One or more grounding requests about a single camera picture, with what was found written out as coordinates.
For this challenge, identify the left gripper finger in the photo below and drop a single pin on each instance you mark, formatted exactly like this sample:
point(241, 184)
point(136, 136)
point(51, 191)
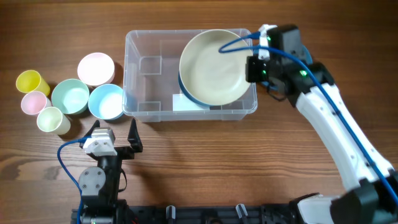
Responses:
point(133, 137)
point(96, 124)

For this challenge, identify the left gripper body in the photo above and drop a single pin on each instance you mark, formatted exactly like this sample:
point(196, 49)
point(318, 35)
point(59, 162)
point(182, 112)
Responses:
point(114, 160)

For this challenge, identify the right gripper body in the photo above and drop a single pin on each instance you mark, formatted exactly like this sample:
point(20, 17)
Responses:
point(260, 70)

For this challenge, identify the light blue bowl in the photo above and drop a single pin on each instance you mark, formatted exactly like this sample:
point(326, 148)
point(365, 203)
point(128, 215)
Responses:
point(105, 102)

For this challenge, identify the mint green bowl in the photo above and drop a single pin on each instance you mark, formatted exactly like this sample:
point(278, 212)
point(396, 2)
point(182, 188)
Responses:
point(71, 96)

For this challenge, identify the dark blue plate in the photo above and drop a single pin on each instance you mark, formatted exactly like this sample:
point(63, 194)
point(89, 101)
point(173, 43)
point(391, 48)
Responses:
point(187, 94)
point(308, 59)

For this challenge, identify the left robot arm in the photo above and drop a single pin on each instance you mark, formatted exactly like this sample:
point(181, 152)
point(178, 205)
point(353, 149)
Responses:
point(99, 184)

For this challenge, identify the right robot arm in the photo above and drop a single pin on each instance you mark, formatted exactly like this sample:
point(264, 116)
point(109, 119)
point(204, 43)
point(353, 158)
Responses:
point(369, 179)

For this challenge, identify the clear plastic storage container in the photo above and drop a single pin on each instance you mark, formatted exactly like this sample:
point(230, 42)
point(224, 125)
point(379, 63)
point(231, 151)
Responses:
point(151, 78)

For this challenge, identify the pale green cup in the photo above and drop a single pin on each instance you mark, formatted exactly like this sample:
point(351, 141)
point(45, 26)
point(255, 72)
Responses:
point(52, 120)

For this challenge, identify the pink bowl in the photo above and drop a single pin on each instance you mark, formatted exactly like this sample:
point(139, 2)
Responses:
point(96, 69)

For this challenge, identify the pink cup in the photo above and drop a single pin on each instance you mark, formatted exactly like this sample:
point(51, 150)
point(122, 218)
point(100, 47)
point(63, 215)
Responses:
point(34, 102)

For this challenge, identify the yellow cup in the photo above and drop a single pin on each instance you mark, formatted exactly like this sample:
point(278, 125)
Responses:
point(31, 80)

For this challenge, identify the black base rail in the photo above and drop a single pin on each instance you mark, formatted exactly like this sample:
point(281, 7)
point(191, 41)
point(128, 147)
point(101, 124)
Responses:
point(264, 214)

